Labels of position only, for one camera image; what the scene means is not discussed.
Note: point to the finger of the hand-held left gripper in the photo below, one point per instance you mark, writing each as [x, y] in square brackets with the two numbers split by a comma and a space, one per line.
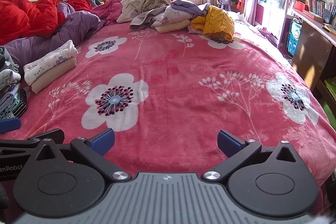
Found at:
[50, 136]
[9, 125]

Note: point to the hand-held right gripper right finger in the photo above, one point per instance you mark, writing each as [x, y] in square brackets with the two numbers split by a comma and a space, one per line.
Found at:
[228, 144]

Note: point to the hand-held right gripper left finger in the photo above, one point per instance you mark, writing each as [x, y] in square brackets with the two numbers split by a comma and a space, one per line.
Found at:
[103, 141]

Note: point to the yellow knit sweater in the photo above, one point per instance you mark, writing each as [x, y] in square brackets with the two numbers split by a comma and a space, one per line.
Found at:
[218, 22]

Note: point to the beige folded garment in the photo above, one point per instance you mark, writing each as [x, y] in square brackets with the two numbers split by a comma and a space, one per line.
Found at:
[55, 75]

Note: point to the white floral folded garment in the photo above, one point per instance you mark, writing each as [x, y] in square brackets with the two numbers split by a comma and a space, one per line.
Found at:
[50, 61]

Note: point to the pink floral blanket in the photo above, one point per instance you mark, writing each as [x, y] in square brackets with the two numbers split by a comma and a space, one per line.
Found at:
[170, 82]

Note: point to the purple quilt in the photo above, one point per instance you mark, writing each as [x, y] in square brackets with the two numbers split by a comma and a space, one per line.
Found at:
[65, 29]

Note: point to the red quilt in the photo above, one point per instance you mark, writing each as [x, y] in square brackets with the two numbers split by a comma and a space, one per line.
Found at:
[26, 16]

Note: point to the pale yellow folded garment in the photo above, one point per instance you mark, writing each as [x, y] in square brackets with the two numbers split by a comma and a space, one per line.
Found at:
[170, 27]

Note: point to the magenta cloth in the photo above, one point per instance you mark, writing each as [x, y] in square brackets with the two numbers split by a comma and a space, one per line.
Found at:
[110, 10]

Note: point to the wooden desk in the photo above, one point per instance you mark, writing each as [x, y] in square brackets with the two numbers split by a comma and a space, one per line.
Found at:
[312, 43]

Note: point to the off-white crumpled garment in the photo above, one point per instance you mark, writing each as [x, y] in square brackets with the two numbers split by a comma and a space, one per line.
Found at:
[128, 8]

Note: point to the cream floral folded garment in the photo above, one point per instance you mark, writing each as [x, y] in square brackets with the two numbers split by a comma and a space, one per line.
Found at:
[170, 16]

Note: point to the lavender garment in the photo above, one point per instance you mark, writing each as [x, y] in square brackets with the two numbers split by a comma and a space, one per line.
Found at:
[189, 6]

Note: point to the red box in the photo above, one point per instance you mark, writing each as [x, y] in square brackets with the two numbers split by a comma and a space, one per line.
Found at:
[300, 5]

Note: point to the row of books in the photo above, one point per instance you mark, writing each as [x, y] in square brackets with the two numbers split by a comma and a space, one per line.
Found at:
[321, 7]

